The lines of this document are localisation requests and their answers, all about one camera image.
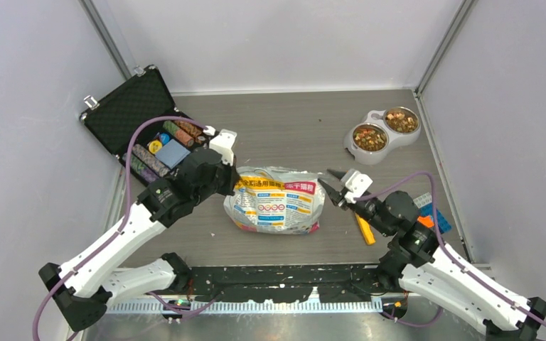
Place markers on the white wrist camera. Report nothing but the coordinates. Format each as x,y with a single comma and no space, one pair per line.
355,183
222,141

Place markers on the orange black chip row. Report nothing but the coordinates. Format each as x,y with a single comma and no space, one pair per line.
193,130

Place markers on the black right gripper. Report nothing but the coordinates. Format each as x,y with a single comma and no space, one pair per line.
335,195

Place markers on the blue lego brick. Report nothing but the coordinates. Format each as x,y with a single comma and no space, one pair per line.
442,223

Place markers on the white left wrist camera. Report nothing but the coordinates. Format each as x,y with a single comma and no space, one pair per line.
222,141

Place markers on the red green chip row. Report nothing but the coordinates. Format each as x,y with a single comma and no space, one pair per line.
179,134

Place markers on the green purple chip row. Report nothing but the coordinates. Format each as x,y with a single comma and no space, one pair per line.
142,171

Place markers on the orange curved lego piece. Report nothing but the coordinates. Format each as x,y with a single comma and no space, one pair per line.
427,221

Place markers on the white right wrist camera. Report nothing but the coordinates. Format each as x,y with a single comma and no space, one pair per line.
355,183

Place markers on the pet food kibble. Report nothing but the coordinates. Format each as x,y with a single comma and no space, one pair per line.
396,126

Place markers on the blue dealer button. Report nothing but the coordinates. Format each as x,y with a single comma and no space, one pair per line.
164,138

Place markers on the blue playing card deck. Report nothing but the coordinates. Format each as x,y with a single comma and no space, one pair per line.
172,153

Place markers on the black poker chip case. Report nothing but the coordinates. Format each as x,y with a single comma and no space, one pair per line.
114,118

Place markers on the yellow plastic scoop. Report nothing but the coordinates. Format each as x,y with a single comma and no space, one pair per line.
365,230

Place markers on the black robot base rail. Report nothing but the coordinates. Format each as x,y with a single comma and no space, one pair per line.
333,283

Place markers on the yellow dealer button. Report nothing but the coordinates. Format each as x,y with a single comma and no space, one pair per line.
154,146

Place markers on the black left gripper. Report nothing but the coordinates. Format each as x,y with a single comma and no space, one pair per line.
231,176

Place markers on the cat food bag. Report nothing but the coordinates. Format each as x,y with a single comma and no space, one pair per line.
276,200

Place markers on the light grey lego brick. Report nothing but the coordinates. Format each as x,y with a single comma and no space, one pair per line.
424,200

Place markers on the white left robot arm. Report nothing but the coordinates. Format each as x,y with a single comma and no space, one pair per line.
84,287

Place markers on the white double pet bowl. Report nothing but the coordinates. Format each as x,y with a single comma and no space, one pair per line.
367,158

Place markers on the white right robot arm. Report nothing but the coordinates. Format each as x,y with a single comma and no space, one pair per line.
419,261

